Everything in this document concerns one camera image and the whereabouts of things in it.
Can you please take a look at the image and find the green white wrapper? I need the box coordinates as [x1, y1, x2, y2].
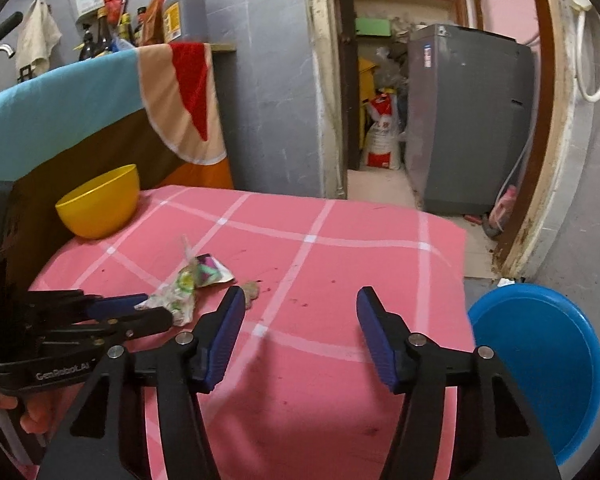
[134, 236, 235, 327]

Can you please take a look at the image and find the person's left hand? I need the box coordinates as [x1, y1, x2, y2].
[0, 390, 64, 434]

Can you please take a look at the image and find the yellow plastic bowl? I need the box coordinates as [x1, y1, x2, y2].
[55, 164, 140, 240]

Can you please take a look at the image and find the blue plastic bucket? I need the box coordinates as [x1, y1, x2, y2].
[468, 283, 600, 465]

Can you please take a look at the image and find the small brown wrapper scrap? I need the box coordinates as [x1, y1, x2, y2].
[240, 281, 260, 310]

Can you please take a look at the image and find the pink checked tablecloth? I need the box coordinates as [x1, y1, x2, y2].
[34, 186, 474, 479]

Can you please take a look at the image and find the blue striped towel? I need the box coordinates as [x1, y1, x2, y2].
[0, 41, 234, 191]

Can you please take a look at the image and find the dark soy sauce bottle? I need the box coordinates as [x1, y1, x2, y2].
[95, 6, 114, 55]

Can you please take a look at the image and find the beige hanging cloth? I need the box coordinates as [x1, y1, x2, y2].
[15, 0, 61, 77]

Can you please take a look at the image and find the orange seasoning bag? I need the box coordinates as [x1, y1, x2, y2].
[140, 0, 164, 47]

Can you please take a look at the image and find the red white rice sack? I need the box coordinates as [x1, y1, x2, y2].
[362, 92, 401, 170]

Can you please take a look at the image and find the large dark oil jug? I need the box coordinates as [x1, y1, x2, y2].
[162, 0, 209, 44]

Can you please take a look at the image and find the grey washing machine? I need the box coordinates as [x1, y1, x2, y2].
[405, 24, 534, 216]

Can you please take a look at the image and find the green storage box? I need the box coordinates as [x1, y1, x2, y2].
[355, 18, 391, 38]

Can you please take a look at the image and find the white hose loop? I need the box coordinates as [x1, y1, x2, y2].
[574, 4, 600, 104]

